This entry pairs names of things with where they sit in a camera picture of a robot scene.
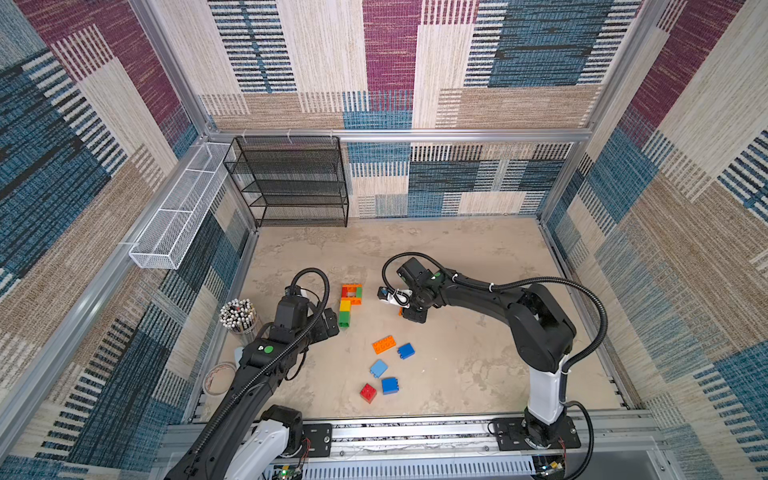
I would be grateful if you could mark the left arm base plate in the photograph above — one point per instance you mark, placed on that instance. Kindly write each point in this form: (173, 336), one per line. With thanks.
(317, 440)

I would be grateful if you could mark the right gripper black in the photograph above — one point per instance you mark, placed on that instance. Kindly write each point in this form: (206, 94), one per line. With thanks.
(411, 305)

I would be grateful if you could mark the black wire mesh shelf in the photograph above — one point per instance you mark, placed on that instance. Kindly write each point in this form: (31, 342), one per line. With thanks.
(290, 181)

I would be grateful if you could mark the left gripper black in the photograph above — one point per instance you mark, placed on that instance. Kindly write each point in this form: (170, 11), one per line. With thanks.
(333, 329)

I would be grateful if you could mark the white cable duct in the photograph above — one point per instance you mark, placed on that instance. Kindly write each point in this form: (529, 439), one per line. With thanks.
(426, 468)

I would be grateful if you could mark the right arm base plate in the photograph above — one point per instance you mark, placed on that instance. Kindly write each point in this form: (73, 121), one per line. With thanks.
(522, 433)

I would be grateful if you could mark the cup of pens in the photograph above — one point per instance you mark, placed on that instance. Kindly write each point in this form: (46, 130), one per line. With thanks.
(240, 318)

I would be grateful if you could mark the white wire mesh basket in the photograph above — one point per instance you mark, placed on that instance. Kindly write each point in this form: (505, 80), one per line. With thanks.
(166, 239)

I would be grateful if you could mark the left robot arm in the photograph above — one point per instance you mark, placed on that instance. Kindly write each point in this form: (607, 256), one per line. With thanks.
(235, 443)

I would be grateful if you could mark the light blue lego brick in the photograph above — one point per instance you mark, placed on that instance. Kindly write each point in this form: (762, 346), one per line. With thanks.
(378, 368)

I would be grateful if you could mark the dark green lego brick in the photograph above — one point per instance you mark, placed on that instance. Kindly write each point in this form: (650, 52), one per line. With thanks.
(344, 318)

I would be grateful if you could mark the circuit board with leds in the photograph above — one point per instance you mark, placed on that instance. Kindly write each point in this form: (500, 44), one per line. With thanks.
(548, 468)

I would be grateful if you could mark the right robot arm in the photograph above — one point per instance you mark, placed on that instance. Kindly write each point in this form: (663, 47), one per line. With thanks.
(542, 333)

